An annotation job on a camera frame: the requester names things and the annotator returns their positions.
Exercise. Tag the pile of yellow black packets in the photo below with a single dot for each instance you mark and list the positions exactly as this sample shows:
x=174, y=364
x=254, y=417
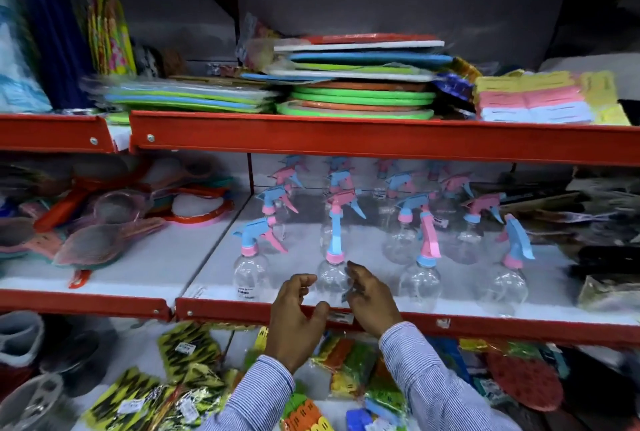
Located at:
x=150, y=395

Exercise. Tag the person's left thumb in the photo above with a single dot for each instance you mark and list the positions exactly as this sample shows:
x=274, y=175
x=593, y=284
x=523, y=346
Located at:
x=320, y=315

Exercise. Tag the short red shelf rail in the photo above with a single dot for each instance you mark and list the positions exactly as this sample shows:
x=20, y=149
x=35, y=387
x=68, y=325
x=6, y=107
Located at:
x=85, y=303
x=50, y=133

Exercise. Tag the light blue wrapped packet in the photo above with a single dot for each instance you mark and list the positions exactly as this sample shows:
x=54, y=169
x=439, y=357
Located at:
x=20, y=71

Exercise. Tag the white grey plastic container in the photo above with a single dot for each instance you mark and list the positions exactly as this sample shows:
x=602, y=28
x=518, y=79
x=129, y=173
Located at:
x=20, y=338

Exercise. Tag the red round perforated mat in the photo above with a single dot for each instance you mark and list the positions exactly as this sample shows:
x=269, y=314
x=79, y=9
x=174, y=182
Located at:
x=525, y=380

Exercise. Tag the white price label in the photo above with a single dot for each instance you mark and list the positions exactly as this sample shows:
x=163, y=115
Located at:
x=341, y=317

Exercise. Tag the pile of plastic strainers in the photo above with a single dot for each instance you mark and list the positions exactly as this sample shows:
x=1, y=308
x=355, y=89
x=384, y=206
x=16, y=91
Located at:
x=100, y=226

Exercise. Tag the person's right thumb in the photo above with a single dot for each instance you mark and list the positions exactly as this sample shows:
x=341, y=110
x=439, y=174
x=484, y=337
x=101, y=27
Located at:
x=354, y=301

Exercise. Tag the group of clear spray bottles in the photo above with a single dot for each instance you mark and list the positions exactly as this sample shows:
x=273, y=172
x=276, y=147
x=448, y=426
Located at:
x=420, y=251

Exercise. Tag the pile of dark packaged goods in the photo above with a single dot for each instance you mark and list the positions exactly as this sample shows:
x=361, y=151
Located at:
x=595, y=231

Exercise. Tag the stack of wrapped green mats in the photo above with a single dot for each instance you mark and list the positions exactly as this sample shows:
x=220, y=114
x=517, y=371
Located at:
x=185, y=96

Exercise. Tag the bundle of colourful patterned packets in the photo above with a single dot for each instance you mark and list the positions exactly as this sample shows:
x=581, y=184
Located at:
x=110, y=36

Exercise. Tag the long red shelf rail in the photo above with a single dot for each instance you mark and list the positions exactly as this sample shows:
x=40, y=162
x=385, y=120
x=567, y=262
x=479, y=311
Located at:
x=500, y=328
x=380, y=138

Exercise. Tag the person's left hand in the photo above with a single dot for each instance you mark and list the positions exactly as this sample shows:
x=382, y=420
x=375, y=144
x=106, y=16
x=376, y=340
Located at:
x=292, y=330

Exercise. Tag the dark blue rolled mat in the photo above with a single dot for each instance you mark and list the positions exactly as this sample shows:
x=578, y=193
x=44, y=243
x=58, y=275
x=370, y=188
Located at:
x=57, y=41

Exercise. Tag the pile of orange green packets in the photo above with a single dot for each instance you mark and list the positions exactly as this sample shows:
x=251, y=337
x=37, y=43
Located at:
x=360, y=380

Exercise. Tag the stack of colourful foam mats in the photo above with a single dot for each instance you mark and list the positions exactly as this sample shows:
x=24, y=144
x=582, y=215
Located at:
x=360, y=96

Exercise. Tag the person's right hand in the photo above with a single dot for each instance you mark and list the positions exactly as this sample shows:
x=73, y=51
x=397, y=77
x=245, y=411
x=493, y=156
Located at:
x=375, y=308

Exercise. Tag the grey plastic holder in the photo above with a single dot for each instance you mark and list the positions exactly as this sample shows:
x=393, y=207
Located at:
x=30, y=403

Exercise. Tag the person's left forearm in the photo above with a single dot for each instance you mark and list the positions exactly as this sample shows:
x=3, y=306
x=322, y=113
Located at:
x=255, y=398

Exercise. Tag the stack of pastel cloth packets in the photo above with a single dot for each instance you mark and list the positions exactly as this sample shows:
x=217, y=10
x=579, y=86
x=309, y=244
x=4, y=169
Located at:
x=535, y=98

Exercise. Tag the person's right forearm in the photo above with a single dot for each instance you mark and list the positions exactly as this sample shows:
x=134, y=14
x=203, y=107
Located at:
x=440, y=385

